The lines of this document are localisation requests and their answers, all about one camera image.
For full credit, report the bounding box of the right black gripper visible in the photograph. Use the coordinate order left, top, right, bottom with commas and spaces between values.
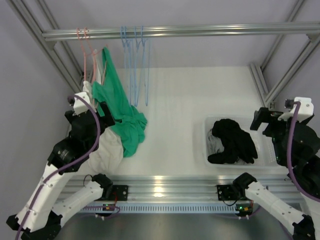
250, 107, 308, 166

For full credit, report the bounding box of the black garment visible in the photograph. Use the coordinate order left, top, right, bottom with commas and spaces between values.
207, 118, 258, 165

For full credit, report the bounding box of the light blue wire hanger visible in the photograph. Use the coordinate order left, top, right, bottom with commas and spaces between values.
120, 26, 132, 106

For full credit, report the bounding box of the blue wire hanger with green garment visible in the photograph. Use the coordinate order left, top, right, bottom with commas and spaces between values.
140, 26, 151, 107

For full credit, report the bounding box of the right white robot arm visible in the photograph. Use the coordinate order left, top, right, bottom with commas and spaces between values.
232, 100, 320, 240

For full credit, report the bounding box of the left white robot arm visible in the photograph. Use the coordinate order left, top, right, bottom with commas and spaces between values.
6, 102, 115, 240

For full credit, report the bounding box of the clear plastic basket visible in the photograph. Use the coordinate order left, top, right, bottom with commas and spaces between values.
202, 114, 286, 170

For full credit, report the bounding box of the green garment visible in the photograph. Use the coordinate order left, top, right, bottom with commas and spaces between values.
92, 47, 148, 158

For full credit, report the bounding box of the large white garment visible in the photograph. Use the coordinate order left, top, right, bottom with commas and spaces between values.
78, 49, 124, 175

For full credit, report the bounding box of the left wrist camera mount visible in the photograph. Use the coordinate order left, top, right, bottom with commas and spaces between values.
67, 91, 104, 117

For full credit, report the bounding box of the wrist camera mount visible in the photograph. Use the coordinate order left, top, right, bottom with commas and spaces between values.
277, 96, 315, 122
67, 91, 104, 117

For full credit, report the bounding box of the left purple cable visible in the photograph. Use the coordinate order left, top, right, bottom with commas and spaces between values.
14, 94, 121, 240

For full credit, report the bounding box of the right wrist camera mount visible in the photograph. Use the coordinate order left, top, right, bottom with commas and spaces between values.
277, 96, 315, 122

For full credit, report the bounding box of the pink wire hanger outer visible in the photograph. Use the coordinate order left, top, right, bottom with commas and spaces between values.
76, 27, 93, 83

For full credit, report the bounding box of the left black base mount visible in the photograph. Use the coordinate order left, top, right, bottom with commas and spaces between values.
108, 185, 129, 202

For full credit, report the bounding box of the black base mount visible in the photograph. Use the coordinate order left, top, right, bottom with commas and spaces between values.
216, 184, 239, 201
108, 185, 129, 202

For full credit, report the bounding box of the front aluminium rail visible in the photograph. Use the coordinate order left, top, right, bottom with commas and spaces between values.
57, 174, 303, 204

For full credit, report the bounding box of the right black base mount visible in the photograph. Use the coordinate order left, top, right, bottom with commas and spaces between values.
216, 184, 239, 201

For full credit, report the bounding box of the perforated cable duct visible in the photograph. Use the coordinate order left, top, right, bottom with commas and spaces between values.
79, 202, 241, 214

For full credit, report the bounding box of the aluminium hanging rail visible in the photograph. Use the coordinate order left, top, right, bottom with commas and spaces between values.
42, 21, 320, 42

